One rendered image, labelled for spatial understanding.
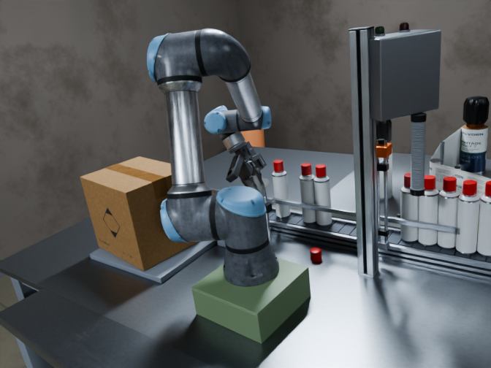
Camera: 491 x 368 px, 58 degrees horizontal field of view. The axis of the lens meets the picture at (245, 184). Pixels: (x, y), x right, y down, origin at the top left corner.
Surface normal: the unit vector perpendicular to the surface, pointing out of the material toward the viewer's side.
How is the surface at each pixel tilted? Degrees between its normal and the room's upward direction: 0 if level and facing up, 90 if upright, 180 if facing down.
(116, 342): 0
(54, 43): 90
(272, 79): 90
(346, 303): 0
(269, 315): 90
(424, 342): 0
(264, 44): 90
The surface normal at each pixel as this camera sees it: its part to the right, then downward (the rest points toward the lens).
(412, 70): 0.33, 0.29
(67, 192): 0.76, 0.14
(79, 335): -0.12, -0.93
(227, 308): -0.63, 0.35
